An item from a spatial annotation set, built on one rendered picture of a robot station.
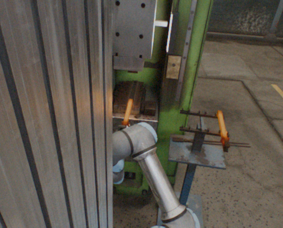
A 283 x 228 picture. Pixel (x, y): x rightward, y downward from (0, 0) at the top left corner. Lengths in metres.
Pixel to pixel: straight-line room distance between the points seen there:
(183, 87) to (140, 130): 0.91
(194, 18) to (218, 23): 6.19
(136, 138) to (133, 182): 1.34
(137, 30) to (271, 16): 6.97
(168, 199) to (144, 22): 1.02
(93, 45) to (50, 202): 0.22
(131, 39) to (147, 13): 0.19
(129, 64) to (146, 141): 0.75
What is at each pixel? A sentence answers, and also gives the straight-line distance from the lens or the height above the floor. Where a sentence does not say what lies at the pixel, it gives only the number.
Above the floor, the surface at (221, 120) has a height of 1.04.
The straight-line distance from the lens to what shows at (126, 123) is 1.53.
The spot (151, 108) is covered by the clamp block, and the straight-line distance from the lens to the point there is 1.77.
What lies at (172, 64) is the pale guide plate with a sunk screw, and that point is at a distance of 1.75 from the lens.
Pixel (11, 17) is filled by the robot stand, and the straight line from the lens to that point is 0.23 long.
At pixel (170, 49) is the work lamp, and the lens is 1.69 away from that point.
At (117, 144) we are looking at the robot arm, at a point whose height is 1.29.
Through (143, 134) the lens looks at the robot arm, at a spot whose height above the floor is 1.29.
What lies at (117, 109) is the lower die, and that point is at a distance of 1.80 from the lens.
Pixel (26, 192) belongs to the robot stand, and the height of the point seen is 1.69.
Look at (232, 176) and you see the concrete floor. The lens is 2.83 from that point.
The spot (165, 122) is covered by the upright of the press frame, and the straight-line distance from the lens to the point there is 2.01.
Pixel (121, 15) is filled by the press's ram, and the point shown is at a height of 1.62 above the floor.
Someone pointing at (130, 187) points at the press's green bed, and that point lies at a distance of 2.29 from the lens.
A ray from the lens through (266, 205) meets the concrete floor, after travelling 2.73.
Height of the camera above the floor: 1.92
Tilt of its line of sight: 33 degrees down
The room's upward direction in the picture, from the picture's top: 5 degrees clockwise
